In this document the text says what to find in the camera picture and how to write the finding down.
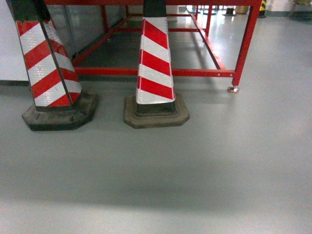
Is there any left red white cone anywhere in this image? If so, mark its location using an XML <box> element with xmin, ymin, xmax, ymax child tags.
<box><xmin>6</xmin><ymin>0</ymin><xmax>98</xmax><ymax>131</ymax></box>

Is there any middle red white cone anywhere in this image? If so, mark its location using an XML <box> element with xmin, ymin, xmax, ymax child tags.
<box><xmin>124</xmin><ymin>0</ymin><xmax>190</xmax><ymax>129</ymax></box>

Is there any red metal frame table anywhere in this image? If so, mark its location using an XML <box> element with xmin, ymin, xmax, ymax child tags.
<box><xmin>45</xmin><ymin>0</ymin><xmax>262</xmax><ymax>93</ymax></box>

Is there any yellow black striped post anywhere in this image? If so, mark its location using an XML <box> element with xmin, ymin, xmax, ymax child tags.
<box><xmin>258</xmin><ymin>0</ymin><xmax>267</xmax><ymax>18</ymax></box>

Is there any red white cone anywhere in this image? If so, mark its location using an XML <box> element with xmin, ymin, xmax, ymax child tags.
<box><xmin>6</xmin><ymin>0</ymin><xmax>98</xmax><ymax>131</ymax></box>
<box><xmin>124</xmin><ymin>0</ymin><xmax>190</xmax><ymax>129</ymax></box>

